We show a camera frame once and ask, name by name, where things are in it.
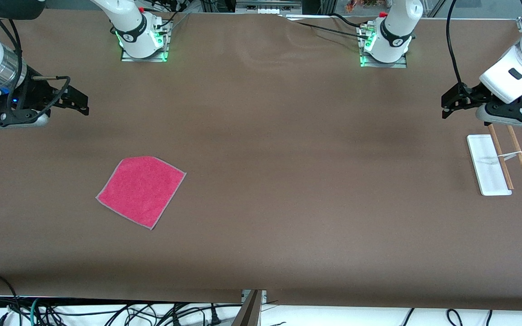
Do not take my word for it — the grey metal table bracket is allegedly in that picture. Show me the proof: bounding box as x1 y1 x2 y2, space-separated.
231 290 267 326

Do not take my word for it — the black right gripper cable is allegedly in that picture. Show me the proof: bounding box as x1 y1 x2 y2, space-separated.
0 16 71 114

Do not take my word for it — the black right camera mount bracket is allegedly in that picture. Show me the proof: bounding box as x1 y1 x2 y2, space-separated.
0 103 52 127

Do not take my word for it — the pink red cloth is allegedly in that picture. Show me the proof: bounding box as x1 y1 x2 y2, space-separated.
96 156 187 230

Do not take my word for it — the brown table cover sheet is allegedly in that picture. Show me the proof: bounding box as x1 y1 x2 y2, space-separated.
0 9 522 312

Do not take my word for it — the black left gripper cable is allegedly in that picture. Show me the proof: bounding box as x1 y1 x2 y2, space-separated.
445 0 470 91

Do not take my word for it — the teal cable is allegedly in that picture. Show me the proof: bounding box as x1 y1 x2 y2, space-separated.
30 297 44 326

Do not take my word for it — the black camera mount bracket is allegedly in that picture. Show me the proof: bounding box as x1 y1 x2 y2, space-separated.
0 103 52 127
488 88 522 129

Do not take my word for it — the black left camera mount bracket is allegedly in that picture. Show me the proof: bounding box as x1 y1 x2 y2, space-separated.
488 88 522 129

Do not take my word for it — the white flat strip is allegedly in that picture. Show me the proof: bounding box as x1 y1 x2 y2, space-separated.
284 14 335 22

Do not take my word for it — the wooden towel rack white base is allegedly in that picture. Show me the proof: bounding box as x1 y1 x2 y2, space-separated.
466 123 522 197

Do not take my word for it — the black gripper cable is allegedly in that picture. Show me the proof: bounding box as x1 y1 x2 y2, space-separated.
0 16 71 114
445 0 470 91

